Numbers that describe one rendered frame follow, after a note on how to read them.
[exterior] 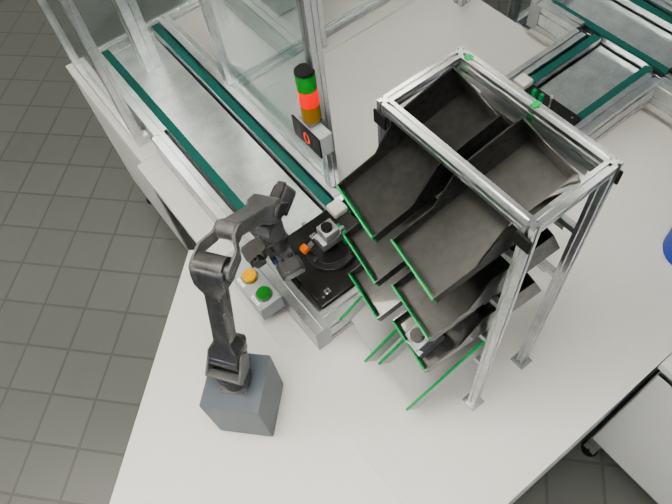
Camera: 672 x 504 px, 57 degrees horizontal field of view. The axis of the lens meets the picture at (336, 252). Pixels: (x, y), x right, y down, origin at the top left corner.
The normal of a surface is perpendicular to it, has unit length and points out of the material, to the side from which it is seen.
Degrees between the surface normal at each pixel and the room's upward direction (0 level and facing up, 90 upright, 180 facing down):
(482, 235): 25
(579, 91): 0
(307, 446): 0
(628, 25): 0
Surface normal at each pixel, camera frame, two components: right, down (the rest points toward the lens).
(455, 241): -0.45, -0.29
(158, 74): -0.08, -0.52
